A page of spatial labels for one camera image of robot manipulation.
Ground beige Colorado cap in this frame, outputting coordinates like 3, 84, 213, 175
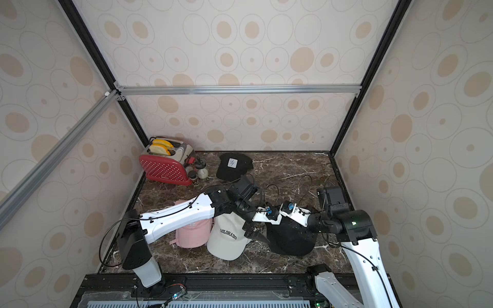
207, 213, 251, 261

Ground black cap white patch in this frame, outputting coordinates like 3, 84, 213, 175
216, 152, 254, 182

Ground pink cap with logo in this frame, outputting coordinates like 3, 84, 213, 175
169, 219, 213, 249

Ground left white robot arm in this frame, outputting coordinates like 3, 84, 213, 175
106, 175, 270, 289

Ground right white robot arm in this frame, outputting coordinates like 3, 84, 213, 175
308, 186, 400, 307

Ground spice jar black lid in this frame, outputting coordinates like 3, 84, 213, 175
187, 170, 198, 182

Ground red polka dot toaster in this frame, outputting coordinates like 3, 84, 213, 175
139, 136, 196, 186

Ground yellow toast slices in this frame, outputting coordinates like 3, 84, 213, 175
149, 139, 174, 156

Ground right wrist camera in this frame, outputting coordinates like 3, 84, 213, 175
280, 201, 311, 227

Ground horizontal aluminium frame bar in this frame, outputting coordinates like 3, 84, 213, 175
118, 84, 362, 96

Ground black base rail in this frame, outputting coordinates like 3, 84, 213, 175
71, 272, 401, 308

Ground left aluminium frame bar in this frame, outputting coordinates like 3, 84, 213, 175
1, 90, 118, 228

